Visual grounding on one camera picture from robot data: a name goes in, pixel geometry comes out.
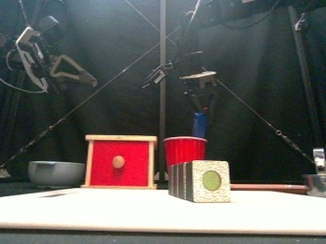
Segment wooden box with red drawer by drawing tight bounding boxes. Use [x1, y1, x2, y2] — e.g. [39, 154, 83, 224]
[81, 133, 159, 191]

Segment blue toy knife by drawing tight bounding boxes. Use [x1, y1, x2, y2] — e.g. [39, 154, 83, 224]
[191, 111, 210, 139]

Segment black cloth backdrop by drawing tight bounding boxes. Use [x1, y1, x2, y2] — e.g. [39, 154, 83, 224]
[0, 0, 326, 192]

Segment vertical metal frame pole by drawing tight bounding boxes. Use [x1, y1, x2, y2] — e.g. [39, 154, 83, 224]
[157, 0, 168, 183]

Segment metal measuring cup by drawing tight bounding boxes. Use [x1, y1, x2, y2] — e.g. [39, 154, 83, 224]
[300, 147, 326, 199]

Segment slanted black frame strut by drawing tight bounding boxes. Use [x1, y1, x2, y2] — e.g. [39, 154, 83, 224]
[286, 5, 324, 151]

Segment small wooden board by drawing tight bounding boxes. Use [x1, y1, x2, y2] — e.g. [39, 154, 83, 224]
[230, 183, 308, 195]

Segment grey bowl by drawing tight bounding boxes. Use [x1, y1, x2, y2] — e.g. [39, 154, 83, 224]
[27, 160, 87, 189]

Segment diagonal steel bracing wire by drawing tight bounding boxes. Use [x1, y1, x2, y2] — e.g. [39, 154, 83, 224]
[121, 0, 316, 165]
[0, 25, 183, 169]

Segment red plastic cup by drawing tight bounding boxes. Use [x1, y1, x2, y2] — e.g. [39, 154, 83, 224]
[163, 136, 208, 175]

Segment small white object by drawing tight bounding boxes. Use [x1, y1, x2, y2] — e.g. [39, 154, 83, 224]
[0, 167, 13, 179]

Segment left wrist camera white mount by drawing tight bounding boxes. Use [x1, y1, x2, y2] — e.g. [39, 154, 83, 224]
[13, 15, 67, 93]

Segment white cutting board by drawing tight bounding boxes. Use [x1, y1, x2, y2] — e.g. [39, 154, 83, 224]
[0, 186, 326, 236]

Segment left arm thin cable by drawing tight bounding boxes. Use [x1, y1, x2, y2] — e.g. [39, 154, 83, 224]
[0, 47, 48, 95]

